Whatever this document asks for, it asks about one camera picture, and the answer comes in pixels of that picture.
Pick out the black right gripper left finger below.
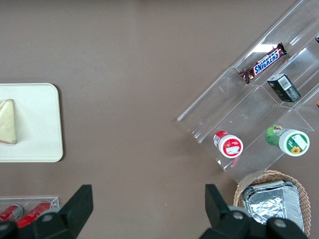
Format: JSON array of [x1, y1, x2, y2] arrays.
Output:
[[0, 184, 94, 239]]

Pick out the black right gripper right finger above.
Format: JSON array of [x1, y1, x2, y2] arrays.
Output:
[[199, 184, 309, 239]]

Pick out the triangular white bread sandwich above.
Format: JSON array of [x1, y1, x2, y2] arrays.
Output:
[[0, 99, 18, 145]]

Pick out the round wicker basket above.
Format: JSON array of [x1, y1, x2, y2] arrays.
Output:
[[233, 170, 311, 237]]

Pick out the cream rectangular plastic tray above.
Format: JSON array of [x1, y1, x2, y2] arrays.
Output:
[[0, 83, 64, 163]]

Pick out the red soda can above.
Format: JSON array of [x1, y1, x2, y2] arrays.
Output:
[[16, 201, 54, 229], [0, 204, 24, 222]]

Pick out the clear acrylic can box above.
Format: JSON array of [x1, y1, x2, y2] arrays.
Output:
[[0, 196, 60, 218]]

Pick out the aluminium foil container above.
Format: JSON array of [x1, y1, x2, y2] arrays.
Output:
[[241, 179, 306, 234]]

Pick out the red-label white-lid cup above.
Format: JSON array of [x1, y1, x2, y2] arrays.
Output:
[[213, 130, 244, 158]]

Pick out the green-label white-lid cup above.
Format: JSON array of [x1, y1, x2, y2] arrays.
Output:
[[265, 125, 311, 157]]

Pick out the clear acrylic stepped display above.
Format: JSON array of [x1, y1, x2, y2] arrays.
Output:
[[176, 0, 319, 185]]

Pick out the small black barcode box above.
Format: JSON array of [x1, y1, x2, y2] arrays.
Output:
[[267, 73, 302, 103]]

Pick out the Snickers chocolate bar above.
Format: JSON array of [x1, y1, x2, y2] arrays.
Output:
[[239, 42, 288, 84]]

